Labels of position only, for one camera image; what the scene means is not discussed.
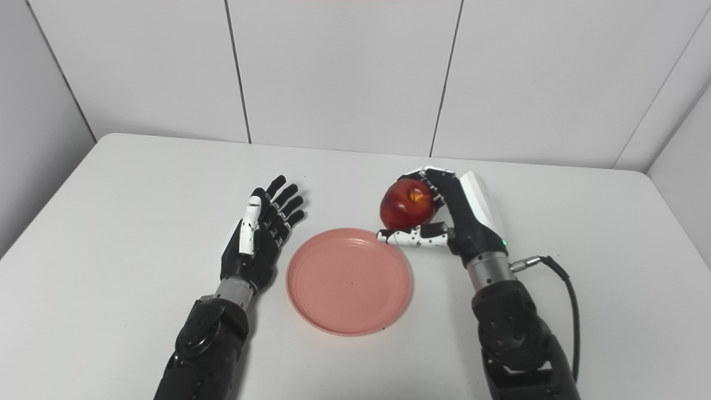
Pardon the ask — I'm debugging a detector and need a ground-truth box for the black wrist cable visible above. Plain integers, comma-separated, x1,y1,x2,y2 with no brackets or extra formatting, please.
510,255,582,384

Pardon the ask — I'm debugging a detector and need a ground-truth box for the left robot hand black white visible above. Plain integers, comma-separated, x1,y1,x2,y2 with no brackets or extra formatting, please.
220,175,306,293

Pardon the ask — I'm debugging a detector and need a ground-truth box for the red apple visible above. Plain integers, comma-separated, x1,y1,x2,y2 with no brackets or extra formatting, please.
379,178,434,230

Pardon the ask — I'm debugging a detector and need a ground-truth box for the pink plate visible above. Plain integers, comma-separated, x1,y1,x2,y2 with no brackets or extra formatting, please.
286,228,413,337

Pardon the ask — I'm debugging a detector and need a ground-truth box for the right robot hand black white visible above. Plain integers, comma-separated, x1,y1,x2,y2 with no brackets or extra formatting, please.
377,166,509,270

